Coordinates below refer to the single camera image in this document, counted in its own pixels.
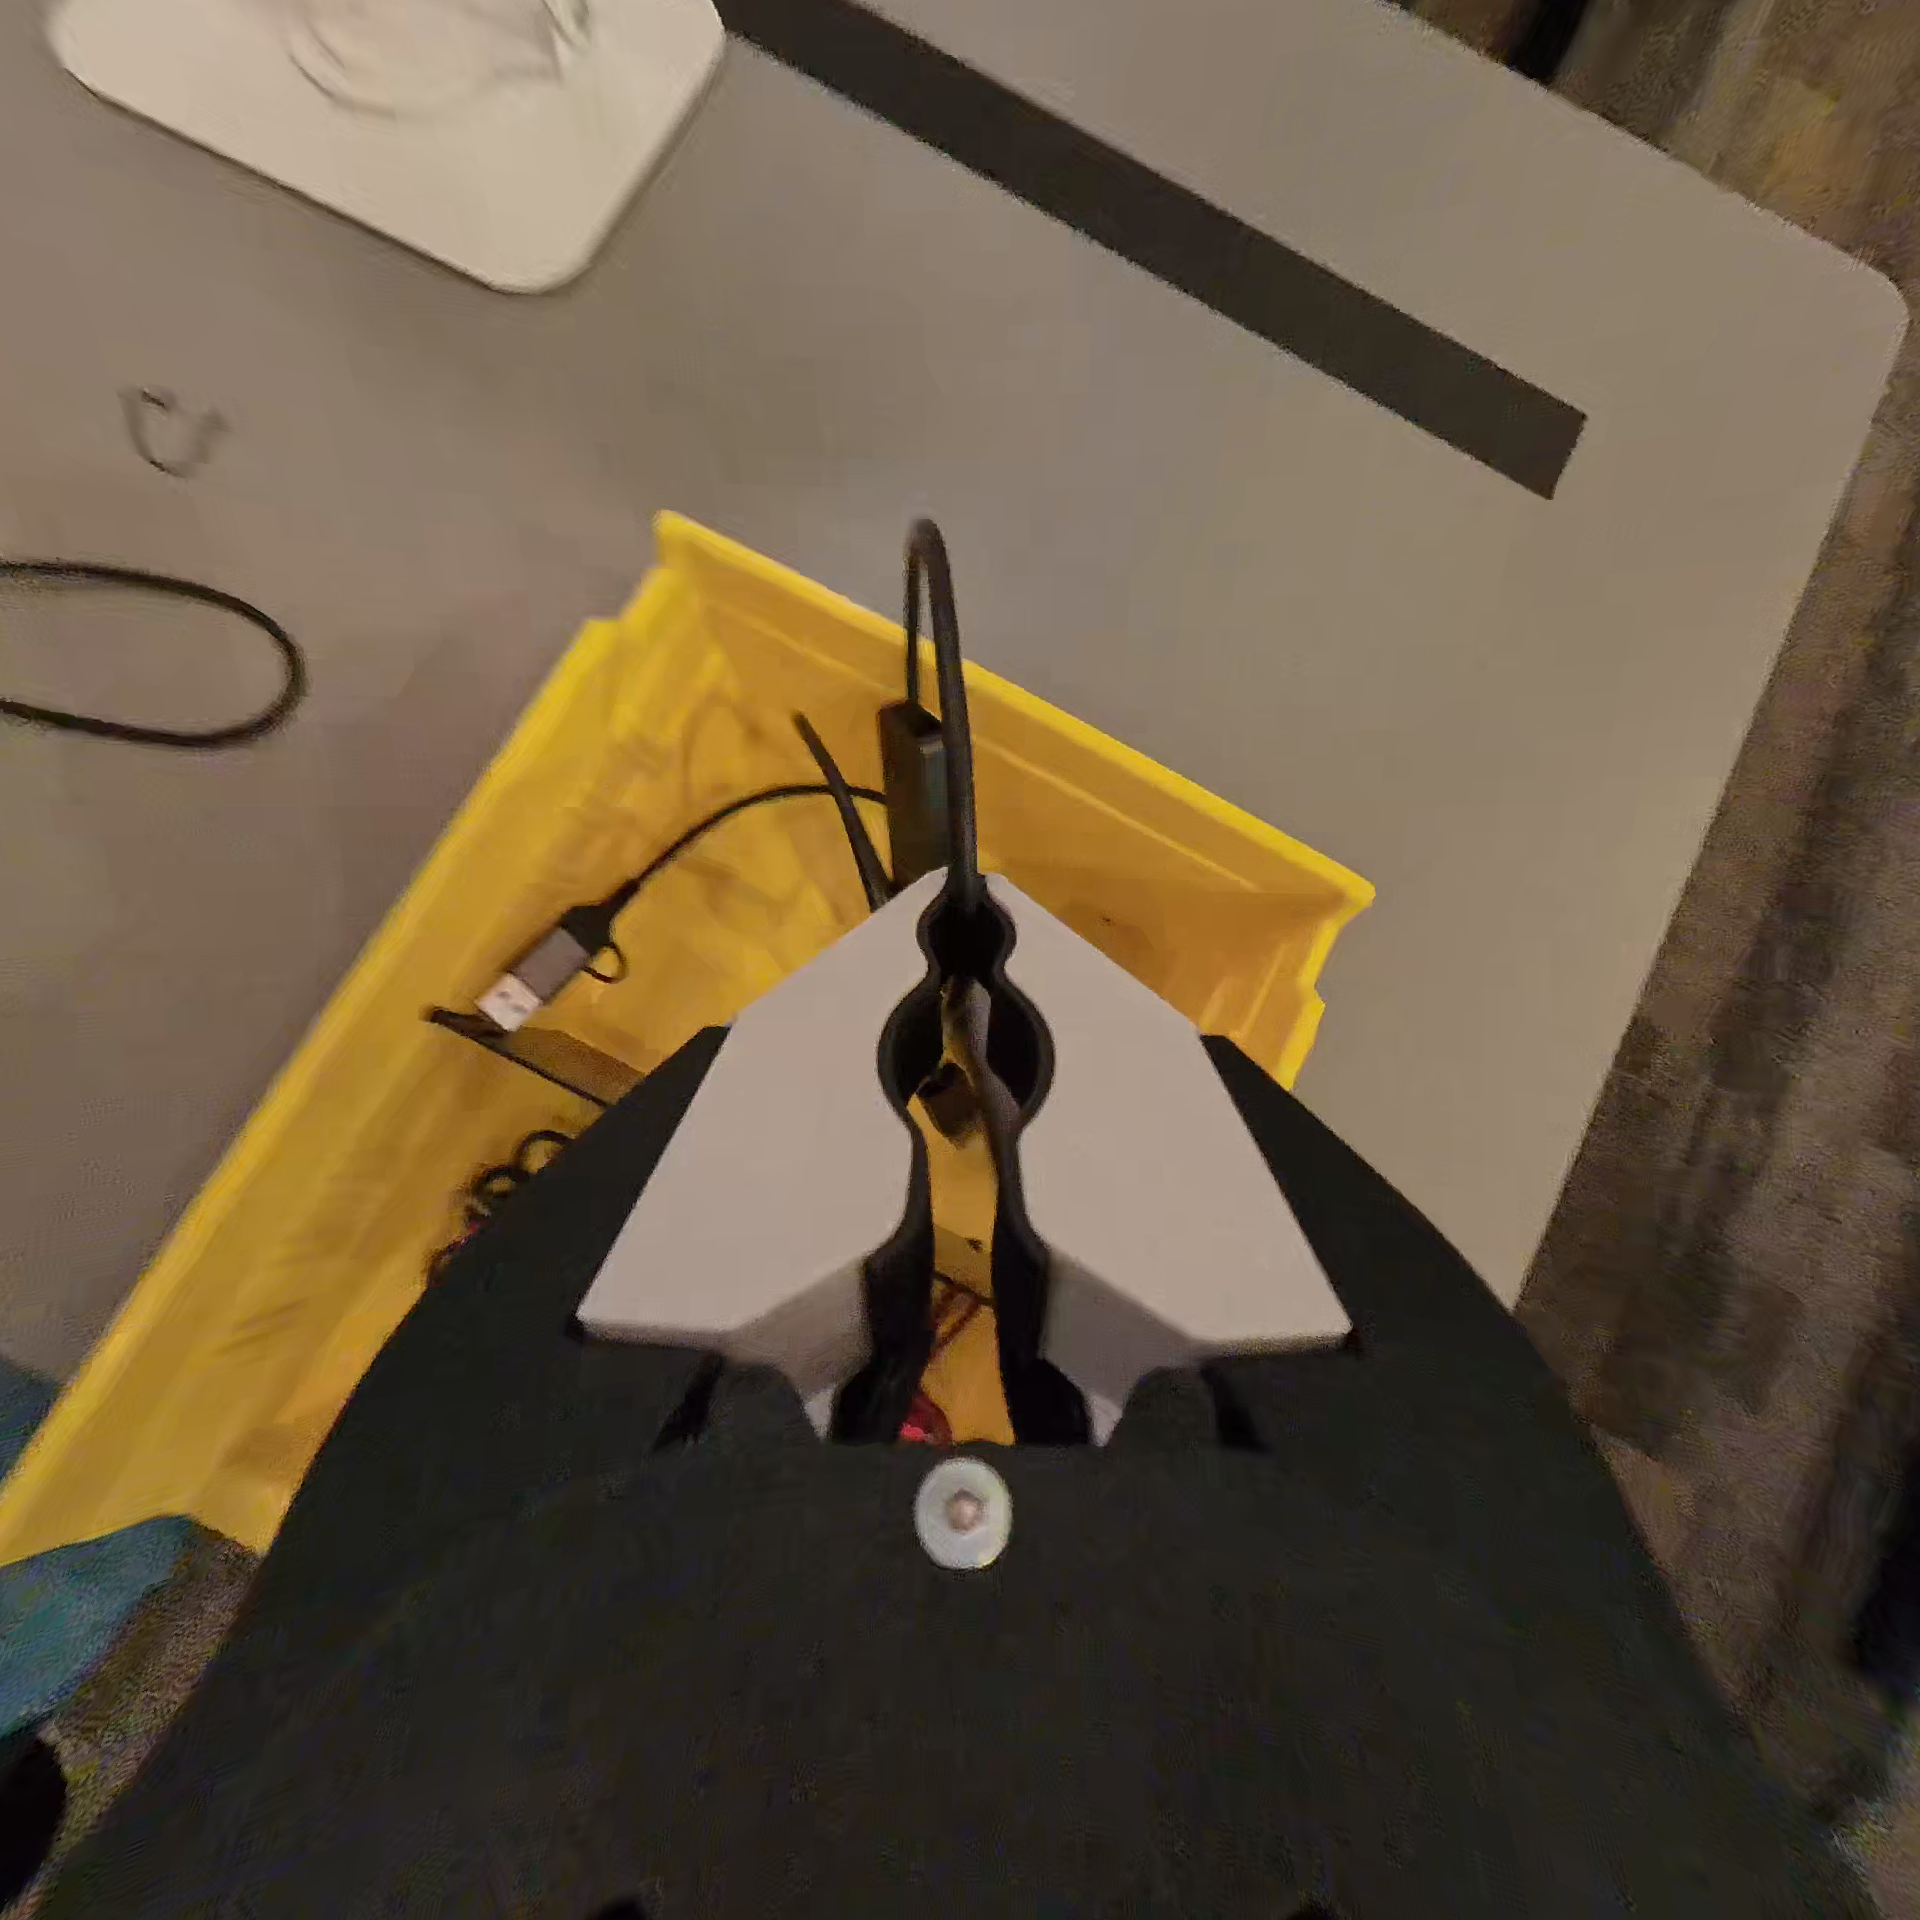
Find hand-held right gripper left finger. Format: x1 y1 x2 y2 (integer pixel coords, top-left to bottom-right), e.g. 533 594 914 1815
576 866 962 1442

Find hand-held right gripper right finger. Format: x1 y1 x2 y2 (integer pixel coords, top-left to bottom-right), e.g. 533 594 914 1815
959 866 1353 1447

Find yellow plastic bin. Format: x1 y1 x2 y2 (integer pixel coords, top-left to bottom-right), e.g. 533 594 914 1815
0 510 1375 1553

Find black hub cable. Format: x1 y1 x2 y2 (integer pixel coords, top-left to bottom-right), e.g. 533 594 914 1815
896 515 1040 1442

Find orange-plug braided usb cable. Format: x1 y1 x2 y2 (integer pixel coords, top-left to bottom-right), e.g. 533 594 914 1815
0 559 309 748

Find black bin divider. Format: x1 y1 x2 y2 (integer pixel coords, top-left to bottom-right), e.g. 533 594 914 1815
426 1010 665 1114

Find person's blue jeans leg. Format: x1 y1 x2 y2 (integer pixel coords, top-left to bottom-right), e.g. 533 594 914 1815
0 1356 199 1729

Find white desk stand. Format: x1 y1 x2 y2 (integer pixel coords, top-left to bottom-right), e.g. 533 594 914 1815
44 0 728 294

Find tangled black cables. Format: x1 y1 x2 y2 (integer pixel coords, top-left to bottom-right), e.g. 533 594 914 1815
426 1131 575 1281

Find black cable silver plug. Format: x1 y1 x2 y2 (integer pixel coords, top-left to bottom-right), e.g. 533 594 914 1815
477 780 892 1037

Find thin black wire tie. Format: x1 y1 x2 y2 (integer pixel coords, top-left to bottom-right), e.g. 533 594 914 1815
120 388 230 480

